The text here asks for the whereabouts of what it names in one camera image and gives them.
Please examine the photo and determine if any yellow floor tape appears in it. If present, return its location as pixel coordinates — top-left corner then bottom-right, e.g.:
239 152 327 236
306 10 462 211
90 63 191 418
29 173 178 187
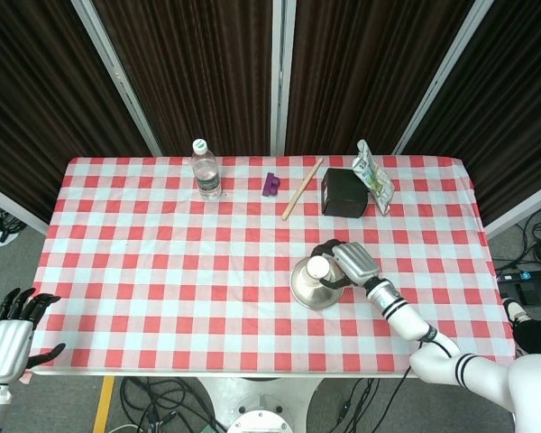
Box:
92 376 116 433

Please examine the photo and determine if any white paper cup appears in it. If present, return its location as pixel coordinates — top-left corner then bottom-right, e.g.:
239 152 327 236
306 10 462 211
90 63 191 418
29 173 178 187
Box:
307 255 333 290

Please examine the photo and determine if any clear plastic water bottle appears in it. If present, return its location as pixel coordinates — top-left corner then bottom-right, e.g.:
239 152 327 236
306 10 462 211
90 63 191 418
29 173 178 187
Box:
190 137 223 202

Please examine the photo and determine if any white green snack bag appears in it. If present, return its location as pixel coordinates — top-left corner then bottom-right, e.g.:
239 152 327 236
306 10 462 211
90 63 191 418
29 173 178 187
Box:
352 139 396 217

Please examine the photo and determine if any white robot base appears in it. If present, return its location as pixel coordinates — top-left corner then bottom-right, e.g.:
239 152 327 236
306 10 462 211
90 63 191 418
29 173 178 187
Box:
193 376 326 433

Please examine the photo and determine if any black power strip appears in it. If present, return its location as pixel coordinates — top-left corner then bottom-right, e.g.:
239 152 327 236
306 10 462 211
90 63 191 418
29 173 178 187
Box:
497 267 541 284

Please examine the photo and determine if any purple plastic block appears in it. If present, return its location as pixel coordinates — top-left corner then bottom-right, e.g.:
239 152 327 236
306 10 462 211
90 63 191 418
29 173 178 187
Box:
261 171 282 198

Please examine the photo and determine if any black trouser leg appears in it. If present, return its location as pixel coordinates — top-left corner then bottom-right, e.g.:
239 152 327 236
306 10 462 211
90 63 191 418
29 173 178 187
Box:
513 317 541 358

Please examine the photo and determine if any black cardboard box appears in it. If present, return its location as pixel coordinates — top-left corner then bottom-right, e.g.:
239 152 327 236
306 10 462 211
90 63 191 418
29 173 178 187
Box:
320 167 371 219

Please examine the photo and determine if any white shoe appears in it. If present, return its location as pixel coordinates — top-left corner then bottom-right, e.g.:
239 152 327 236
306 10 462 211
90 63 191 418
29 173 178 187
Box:
501 297 532 324

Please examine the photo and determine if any white partition post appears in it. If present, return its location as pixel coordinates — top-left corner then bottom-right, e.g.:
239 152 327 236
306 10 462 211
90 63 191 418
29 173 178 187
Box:
70 0 164 157
270 0 298 157
484 197 541 240
391 0 501 157
0 180 50 236

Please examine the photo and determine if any wooden stick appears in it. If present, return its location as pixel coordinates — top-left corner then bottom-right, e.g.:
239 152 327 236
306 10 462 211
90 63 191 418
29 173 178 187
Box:
280 157 325 222

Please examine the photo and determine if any red white checked tablecloth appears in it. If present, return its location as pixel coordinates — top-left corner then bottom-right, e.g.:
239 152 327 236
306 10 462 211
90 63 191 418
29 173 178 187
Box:
26 155 518 373

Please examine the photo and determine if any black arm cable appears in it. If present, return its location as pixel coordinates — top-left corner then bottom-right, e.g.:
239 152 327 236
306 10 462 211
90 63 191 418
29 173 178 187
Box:
389 336 454 410

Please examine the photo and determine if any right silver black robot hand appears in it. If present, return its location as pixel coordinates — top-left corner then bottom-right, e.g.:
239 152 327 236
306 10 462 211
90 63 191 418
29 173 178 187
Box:
309 239 382 290

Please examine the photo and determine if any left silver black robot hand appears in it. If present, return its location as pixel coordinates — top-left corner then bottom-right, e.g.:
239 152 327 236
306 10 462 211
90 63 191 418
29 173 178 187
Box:
0 287 68 383

